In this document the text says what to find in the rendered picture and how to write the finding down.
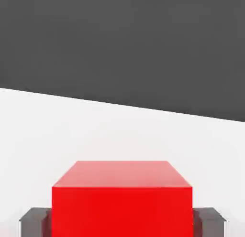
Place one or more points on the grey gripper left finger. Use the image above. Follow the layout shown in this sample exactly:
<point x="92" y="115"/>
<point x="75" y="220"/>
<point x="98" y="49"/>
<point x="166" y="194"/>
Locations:
<point x="32" y="223"/>

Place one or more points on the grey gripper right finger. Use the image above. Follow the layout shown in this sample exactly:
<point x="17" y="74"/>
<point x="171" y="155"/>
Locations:
<point x="210" y="223"/>

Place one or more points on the small red cube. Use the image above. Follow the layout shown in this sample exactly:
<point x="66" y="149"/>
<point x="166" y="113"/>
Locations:
<point x="122" y="206"/>

